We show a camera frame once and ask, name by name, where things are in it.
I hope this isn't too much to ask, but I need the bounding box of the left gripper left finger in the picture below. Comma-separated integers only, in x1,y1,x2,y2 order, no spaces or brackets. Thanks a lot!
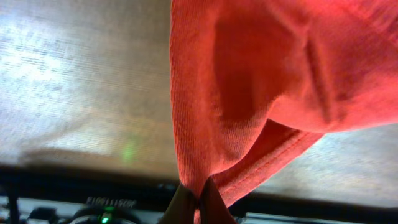
158,184,197,224

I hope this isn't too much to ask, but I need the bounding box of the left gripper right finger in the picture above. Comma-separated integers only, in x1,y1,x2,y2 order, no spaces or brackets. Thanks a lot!
199,177,236,224

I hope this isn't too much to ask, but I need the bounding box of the red printed soccer t-shirt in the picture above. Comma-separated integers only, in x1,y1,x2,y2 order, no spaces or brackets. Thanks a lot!
170,0,397,208

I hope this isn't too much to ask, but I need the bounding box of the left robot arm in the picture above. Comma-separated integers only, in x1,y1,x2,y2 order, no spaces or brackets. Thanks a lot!
1,175,236,224

